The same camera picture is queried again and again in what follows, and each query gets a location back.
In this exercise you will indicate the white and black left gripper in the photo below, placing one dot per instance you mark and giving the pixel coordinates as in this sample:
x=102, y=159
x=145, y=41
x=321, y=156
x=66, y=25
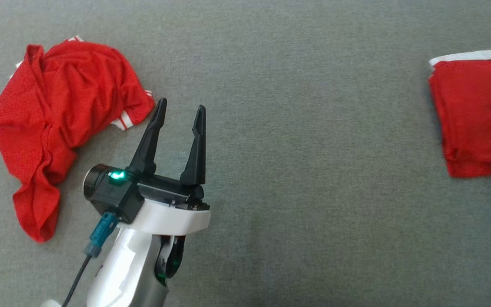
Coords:
x=173, y=219

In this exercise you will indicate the red jersey with white sleeves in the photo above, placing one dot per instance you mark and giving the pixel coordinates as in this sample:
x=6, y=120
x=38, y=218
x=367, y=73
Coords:
x=58, y=98

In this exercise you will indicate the red shorts with white stripe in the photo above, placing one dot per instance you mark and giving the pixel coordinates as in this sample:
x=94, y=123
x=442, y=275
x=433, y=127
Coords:
x=480, y=115

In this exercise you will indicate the large grey sofa seat cushion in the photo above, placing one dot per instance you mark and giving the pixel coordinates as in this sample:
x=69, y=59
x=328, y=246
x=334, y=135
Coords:
x=292, y=170

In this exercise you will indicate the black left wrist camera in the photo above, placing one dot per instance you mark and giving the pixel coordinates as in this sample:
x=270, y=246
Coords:
x=111, y=194

